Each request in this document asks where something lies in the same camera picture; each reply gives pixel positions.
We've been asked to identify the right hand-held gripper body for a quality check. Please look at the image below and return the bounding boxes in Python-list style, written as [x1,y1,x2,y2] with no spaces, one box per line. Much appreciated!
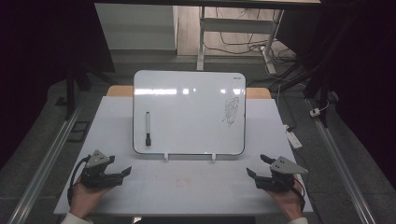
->
[254,156,309,193]

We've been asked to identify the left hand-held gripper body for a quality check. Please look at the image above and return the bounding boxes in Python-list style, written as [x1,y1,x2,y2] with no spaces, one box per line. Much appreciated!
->
[80,149,124,189]

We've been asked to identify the white marker with black cap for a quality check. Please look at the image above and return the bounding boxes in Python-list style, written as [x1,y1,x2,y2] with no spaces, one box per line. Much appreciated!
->
[145,111,152,147]

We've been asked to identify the white whiteboard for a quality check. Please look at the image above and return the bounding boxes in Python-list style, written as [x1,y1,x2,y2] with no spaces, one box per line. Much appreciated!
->
[133,69,247,156]

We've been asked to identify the person's right hand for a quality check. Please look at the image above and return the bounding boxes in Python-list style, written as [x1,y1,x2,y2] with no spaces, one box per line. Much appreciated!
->
[265,177,306,222]

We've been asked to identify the person's left hand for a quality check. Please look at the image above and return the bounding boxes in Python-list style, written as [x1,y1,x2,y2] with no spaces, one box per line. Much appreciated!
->
[69,174,117,219]

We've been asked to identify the white power strip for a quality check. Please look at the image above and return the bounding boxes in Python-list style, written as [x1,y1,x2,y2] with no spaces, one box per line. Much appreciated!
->
[283,124,304,150]

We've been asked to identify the black metal stand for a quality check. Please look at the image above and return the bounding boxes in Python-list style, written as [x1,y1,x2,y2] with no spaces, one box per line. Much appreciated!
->
[270,60,332,129]
[55,60,117,121]

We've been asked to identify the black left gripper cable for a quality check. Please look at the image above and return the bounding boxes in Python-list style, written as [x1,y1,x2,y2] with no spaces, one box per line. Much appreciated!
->
[66,154,92,207]

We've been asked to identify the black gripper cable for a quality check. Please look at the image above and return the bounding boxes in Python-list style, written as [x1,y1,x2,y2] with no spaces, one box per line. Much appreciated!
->
[292,175,306,210]
[66,154,92,207]

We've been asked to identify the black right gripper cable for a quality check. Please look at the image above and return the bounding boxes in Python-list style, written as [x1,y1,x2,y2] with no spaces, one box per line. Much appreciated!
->
[292,175,306,210]

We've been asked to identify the black flat frame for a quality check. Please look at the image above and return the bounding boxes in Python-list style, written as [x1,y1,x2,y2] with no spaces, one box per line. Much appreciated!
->
[66,120,91,144]

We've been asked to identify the aluminium rail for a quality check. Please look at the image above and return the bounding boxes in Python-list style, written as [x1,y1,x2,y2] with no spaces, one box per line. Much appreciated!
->
[306,98,377,224]
[7,92,89,224]

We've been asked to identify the black floor cables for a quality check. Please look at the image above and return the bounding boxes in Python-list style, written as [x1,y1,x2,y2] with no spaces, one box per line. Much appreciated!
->
[204,7,297,64]

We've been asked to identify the white desk frame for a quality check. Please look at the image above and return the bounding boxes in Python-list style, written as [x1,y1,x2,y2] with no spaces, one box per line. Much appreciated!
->
[196,6,285,76]

